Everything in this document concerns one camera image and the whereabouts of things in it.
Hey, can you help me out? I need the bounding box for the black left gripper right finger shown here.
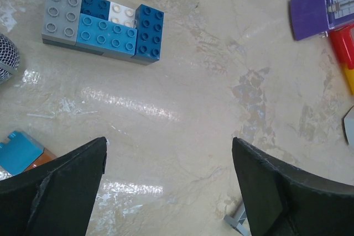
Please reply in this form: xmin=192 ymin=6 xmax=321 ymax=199
xmin=232 ymin=137 xmax=353 ymax=235

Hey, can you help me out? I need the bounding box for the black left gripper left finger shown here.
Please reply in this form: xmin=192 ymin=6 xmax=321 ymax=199
xmin=1 ymin=137 xmax=107 ymax=235

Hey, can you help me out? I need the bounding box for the grey truss piece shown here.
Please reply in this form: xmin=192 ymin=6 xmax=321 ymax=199
xmin=223 ymin=201 xmax=250 ymax=236

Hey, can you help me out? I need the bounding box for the blue and orange block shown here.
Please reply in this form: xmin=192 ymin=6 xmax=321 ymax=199
xmin=1 ymin=131 xmax=57 ymax=176

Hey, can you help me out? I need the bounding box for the white grey metronome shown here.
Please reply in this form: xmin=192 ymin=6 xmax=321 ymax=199
xmin=343 ymin=107 xmax=354 ymax=146

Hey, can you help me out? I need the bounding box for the yellow bin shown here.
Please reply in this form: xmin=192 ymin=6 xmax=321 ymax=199
xmin=342 ymin=64 xmax=354 ymax=95

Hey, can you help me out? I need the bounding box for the red glitter microphone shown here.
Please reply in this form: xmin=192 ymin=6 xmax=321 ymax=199
xmin=0 ymin=34 xmax=20 ymax=83

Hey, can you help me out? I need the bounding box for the light blue toy brick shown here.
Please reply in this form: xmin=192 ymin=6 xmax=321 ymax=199
xmin=75 ymin=13 xmax=137 ymax=58

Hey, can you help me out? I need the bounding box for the red bin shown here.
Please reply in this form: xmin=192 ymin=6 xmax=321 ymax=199
xmin=329 ymin=24 xmax=353 ymax=70

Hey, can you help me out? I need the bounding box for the purple metronome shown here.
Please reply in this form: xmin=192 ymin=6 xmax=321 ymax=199
xmin=289 ymin=0 xmax=353 ymax=41

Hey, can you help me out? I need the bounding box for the white toy brick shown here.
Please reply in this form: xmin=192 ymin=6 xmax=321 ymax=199
xmin=108 ymin=2 xmax=136 ymax=28

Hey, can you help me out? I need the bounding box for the dark blue square brick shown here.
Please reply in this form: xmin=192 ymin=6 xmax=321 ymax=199
xmin=80 ymin=0 xmax=111 ymax=20

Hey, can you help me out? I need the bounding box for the dark blue toy brick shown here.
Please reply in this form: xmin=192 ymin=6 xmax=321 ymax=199
xmin=132 ymin=4 xmax=164 ymax=65

